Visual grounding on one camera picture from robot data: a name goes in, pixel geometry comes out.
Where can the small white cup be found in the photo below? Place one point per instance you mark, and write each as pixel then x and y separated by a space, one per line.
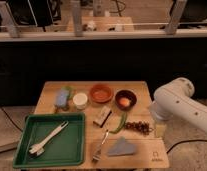
pixel 80 100

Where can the green chili pepper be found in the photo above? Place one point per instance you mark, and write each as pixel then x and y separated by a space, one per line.
pixel 121 124

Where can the green plastic tray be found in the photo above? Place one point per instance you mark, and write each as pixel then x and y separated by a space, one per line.
pixel 66 148

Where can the white plastic tongs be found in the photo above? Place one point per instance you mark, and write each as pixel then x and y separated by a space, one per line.
pixel 38 149

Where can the dark dried berries cluster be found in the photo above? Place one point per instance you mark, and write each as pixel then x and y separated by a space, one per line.
pixel 141 127

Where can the grey towel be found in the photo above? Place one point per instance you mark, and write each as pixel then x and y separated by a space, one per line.
pixel 122 147

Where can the dark bowl with egg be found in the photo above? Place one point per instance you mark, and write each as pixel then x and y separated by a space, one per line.
pixel 125 99

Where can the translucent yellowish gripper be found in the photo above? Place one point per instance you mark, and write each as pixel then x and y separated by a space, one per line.
pixel 160 128

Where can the wooden block with black edge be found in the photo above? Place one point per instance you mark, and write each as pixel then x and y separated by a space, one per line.
pixel 102 116

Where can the blue green sponge toy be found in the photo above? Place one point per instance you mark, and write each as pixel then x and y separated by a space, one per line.
pixel 62 97

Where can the red orange bowl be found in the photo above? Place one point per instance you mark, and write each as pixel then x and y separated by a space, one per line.
pixel 101 93

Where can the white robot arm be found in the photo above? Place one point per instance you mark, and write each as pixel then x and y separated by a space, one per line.
pixel 175 98

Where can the metal fork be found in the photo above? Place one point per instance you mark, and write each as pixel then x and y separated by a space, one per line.
pixel 97 153

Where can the wooden cutting board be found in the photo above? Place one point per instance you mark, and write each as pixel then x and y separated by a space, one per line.
pixel 150 154

